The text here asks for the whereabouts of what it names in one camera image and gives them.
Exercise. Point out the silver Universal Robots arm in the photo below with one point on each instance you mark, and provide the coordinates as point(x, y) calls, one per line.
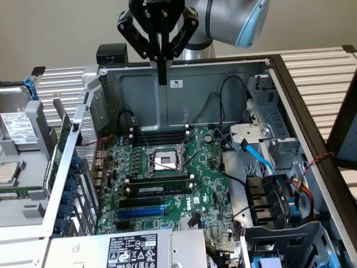
point(223, 22)

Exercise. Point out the silver CPU chip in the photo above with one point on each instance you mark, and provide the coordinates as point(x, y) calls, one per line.
point(8, 173)

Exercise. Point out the black table end cap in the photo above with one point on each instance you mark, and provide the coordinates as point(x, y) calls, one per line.
point(349, 48)
point(38, 70)

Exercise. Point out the black RAM slot white latches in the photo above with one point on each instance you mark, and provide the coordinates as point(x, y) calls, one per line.
point(127, 182)
point(156, 195)
point(164, 138)
point(164, 131)

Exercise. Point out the green Dell motherboard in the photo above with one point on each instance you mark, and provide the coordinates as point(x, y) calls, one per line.
point(206, 178)

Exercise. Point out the silver coin battery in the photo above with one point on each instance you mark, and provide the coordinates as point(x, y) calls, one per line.
point(208, 137)

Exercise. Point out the silver power supply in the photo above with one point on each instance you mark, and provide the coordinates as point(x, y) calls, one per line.
point(83, 251)

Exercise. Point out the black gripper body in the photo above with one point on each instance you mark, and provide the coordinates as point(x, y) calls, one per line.
point(156, 16)

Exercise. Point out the short black expansion slot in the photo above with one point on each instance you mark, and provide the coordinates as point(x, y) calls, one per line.
point(122, 226)

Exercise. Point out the grey drive cage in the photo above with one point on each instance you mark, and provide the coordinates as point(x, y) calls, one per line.
point(279, 237)

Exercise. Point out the green graphics card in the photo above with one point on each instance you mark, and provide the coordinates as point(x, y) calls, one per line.
point(62, 134)

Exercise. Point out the dark framed panel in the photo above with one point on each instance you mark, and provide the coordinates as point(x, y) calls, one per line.
point(334, 139)

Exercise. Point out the green RAM stick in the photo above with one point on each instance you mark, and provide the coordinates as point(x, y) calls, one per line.
point(28, 191)
point(156, 186)

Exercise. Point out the open grey PC case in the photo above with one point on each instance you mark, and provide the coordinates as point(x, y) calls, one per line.
point(139, 100)

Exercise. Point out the blue card retention clip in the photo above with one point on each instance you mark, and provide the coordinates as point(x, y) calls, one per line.
point(71, 185)
point(67, 197)
point(76, 162)
point(60, 224)
point(64, 210)

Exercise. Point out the silver disk bay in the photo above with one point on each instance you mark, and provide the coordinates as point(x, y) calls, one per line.
point(251, 132)

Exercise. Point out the blue expansion slot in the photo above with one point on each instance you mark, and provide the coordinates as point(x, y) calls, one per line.
point(139, 213)

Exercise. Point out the grey parts rack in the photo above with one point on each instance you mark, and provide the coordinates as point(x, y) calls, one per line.
point(30, 167)

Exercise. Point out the silver chipset heatsink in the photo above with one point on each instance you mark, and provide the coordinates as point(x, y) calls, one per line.
point(184, 223)

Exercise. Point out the silver hard disk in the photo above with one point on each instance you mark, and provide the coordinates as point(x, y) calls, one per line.
point(16, 128)

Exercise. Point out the long black expansion slot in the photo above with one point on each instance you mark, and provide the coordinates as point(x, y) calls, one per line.
point(139, 203)

